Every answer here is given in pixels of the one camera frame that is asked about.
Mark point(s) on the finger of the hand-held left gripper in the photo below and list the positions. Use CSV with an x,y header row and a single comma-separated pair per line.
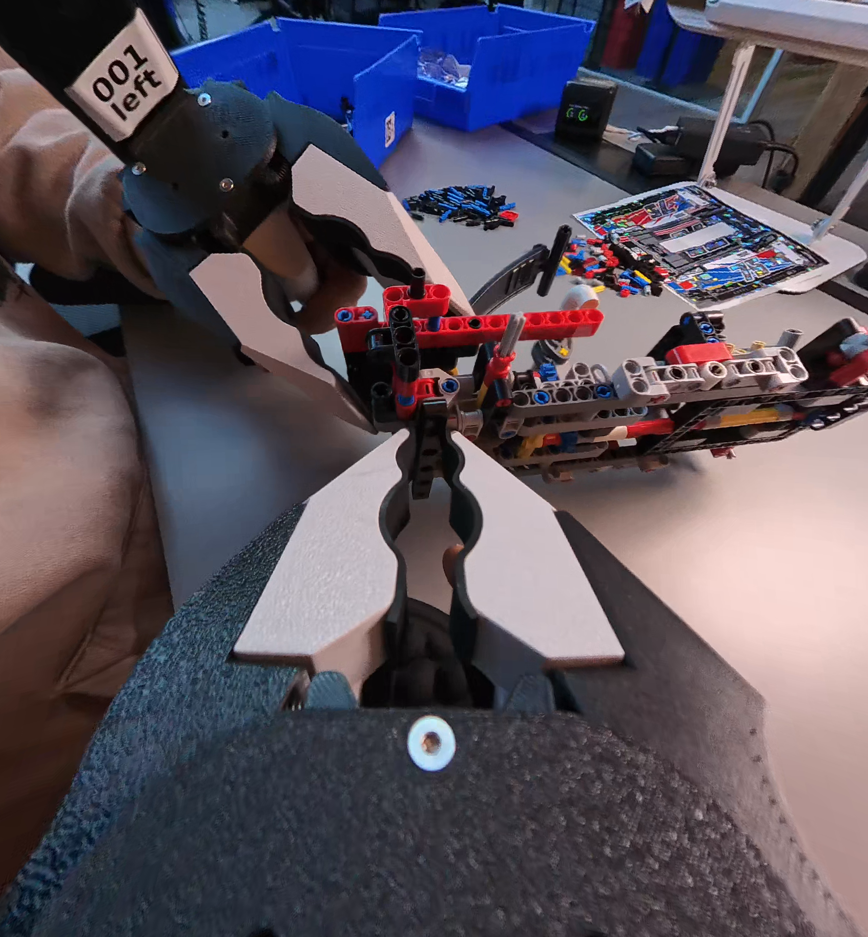
x,y
361,205
258,307

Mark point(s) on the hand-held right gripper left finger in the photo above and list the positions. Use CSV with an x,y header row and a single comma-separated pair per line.
x,y
317,585

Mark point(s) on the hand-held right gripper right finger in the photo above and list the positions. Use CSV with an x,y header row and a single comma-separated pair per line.
x,y
536,585

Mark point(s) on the lego car chassis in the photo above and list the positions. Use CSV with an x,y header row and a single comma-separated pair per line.
x,y
478,322

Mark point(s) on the pile of mixed lego pieces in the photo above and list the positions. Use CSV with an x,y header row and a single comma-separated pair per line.
x,y
610,267

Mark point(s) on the person's left hand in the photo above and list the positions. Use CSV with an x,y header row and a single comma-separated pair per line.
x,y
335,293

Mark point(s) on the person's right hand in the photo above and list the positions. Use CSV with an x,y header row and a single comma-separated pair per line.
x,y
451,567

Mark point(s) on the pile of black blue pins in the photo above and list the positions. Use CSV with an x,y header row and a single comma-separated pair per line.
x,y
463,205

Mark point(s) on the small clear plastic bag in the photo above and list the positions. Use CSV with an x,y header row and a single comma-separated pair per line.
x,y
441,67

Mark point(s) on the black power bank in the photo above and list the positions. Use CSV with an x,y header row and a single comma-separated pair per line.
x,y
586,110

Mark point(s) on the small black charger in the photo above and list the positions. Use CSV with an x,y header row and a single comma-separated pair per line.
x,y
661,159

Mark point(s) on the holographic sticker sheet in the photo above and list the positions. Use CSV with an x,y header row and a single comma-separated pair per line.
x,y
697,241

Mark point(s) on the large black power adapter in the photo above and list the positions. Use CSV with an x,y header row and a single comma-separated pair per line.
x,y
727,139

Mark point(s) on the white desk stand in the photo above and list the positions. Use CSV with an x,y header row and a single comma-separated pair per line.
x,y
837,252

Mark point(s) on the wooden beam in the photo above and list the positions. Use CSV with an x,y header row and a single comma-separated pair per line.
x,y
837,124

